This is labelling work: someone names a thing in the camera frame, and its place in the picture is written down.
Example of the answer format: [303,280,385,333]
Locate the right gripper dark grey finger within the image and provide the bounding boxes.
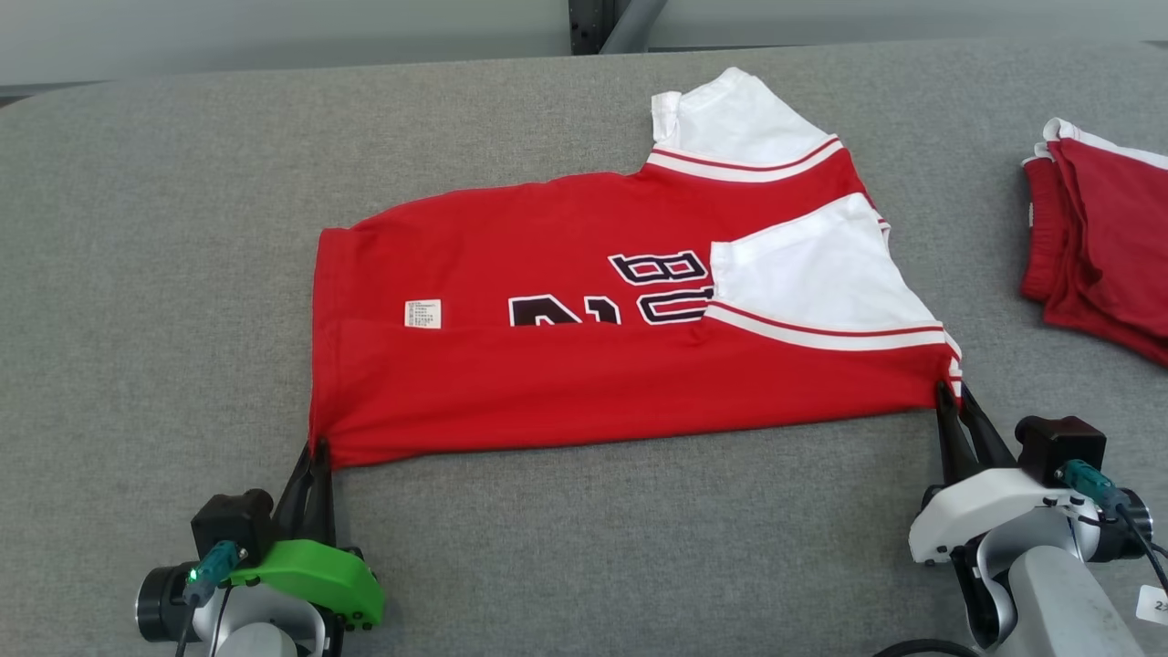
[958,385,1019,473]
[935,381,983,485]

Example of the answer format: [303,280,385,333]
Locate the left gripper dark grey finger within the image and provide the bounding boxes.
[305,440,339,548]
[272,443,317,546]

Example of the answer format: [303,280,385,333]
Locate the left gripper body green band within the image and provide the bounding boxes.
[228,538,387,631]

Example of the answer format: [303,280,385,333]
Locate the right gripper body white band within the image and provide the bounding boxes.
[908,464,1076,568]

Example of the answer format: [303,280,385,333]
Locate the red shorts with white stripe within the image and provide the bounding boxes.
[1018,117,1168,369]

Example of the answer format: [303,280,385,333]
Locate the red white basketball jersey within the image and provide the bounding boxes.
[308,67,965,472]

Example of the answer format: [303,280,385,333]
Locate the dark grey post bracket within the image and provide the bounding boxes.
[568,0,610,57]

